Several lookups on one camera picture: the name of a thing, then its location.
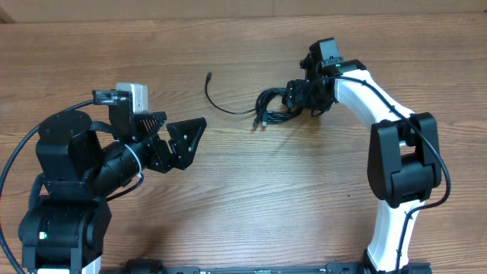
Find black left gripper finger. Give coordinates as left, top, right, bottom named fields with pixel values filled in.
left=167, top=117, right=207, bottom=170
left=131, top=111, right=167, bottom=133

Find thin black cable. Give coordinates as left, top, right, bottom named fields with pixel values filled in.
left=204, top=72, right=259, bottom=116

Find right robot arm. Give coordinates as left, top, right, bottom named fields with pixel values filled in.
left=282, top=38, right=444, bottom=273

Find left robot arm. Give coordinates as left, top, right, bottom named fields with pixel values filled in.
left=18, top=103, right=206, bottom=273

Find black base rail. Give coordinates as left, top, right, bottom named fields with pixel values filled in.
left=99, top=259, right=384, bottom=274

